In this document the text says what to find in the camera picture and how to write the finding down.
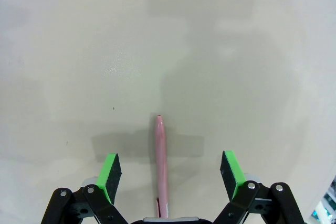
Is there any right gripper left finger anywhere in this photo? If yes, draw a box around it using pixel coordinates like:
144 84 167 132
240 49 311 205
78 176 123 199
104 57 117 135
40 153 129 224

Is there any pink pen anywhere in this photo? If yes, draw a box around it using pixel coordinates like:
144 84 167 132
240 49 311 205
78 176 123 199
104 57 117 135
153 115 170 219

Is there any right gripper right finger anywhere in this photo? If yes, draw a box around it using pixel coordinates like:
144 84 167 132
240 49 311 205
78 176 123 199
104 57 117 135
214 150 305 224

